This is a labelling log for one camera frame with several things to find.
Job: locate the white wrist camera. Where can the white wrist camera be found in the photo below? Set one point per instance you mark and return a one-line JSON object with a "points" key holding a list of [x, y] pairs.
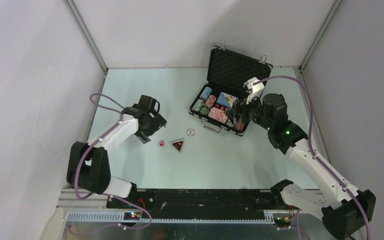
{"points": [[148, 104], [254, 88]]}

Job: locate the blue playing card deck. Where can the blue playing card deck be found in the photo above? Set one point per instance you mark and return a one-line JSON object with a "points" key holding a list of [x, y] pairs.
{"points": [[226, 100]]}

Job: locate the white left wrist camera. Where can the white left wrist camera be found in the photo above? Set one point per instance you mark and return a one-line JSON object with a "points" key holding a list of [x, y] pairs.
{"points": [[148, 104]]}

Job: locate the short green chip stack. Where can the short green chip stack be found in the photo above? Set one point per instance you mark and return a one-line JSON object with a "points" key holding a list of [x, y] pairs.
{"points": [[204, 111]]}

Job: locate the tall green chip stack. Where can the tall green chip stack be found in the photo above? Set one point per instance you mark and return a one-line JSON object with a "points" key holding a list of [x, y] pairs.
{"points": [[197, 106]]}

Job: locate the black poker set case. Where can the black poker set case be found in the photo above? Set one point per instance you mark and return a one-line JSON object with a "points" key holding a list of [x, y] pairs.
{"points": [[227, 72]]}

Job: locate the red chip stack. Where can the red chip stack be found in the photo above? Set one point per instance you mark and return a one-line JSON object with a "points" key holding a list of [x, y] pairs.
{"points": [[211, 100]]}

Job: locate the orange brown chip stack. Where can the orange brown chip stack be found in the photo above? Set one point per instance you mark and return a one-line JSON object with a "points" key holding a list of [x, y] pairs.
{"points": [[240, 127]]}

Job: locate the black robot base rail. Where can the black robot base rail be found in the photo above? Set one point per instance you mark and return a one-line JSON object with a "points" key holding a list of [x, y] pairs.
{"points": [[205, 204]]}

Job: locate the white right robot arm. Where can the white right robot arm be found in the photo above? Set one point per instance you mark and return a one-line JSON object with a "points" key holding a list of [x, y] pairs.
{"points": [[318, 172]]}

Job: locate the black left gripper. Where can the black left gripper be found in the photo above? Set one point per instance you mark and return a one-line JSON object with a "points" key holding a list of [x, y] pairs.
{"points": [[157, 122]]}

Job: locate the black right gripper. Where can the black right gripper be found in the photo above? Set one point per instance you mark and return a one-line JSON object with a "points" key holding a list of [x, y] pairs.
{"points": [[238, 107]]}

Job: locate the aluminium frame rail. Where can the aluminium frame rail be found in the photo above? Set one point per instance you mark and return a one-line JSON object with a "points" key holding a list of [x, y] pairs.
{"points": [[94, 209]]}

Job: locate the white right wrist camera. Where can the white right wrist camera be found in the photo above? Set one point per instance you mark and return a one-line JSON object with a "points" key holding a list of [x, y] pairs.
{"points": [[254, 88]]}

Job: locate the red playing card deck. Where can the red playing card deck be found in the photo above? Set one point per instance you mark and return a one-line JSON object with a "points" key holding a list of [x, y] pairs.
{"points": [[218, 115]]}

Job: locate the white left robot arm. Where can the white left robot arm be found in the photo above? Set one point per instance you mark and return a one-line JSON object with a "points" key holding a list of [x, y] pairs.
{"points": [[89, 165]]}

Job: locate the white dealer button chip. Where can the white dealer button chip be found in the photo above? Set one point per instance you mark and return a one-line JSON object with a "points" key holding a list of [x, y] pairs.
{"points": [[190, 132]]}

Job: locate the blue poker chip stack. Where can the blue poker chip stack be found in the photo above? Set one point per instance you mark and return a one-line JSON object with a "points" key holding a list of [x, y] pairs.
{"points": [[206, 92]]}

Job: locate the black red triangular button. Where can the black red triangular button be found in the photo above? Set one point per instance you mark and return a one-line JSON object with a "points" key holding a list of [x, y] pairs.
{"points": [[178, 144]]}

